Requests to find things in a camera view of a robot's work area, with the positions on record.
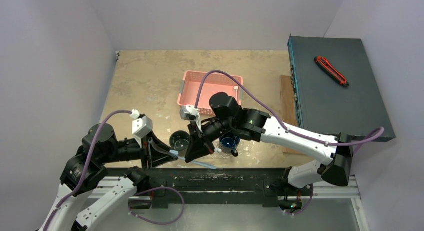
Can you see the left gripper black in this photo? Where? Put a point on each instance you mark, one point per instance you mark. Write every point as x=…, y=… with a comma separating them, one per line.
x=157, y=158

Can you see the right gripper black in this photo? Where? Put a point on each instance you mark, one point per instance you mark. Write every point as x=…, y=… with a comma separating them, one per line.
x=197, y=138

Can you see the dark green mug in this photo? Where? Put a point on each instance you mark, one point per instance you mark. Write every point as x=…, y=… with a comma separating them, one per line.
x=179, y=140

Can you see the dark blue mug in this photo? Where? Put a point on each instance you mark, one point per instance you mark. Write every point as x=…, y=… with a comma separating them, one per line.
x=229, y=143

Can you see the pink plastic basket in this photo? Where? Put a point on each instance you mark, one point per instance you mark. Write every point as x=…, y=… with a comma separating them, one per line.
x=214, y=83

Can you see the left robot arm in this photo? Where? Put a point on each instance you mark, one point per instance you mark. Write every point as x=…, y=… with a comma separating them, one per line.
x=84, y=172

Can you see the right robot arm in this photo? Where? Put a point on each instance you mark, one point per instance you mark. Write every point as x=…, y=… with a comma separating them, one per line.
x=332, y=158

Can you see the dark grey metal box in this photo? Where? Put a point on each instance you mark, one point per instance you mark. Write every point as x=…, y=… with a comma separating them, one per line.
x=326, y=107

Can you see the red black utility knife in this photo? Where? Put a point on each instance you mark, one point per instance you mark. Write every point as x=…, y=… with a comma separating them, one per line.
x=324, y=64

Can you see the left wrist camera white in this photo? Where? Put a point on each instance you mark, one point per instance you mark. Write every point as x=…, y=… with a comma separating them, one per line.
x=141, y=125

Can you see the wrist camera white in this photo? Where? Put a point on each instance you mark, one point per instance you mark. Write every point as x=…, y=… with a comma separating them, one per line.
x=141, y=125
x=192, y=114

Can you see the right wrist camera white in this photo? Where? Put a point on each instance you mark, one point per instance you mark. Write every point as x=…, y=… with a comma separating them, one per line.
x=192, y=114

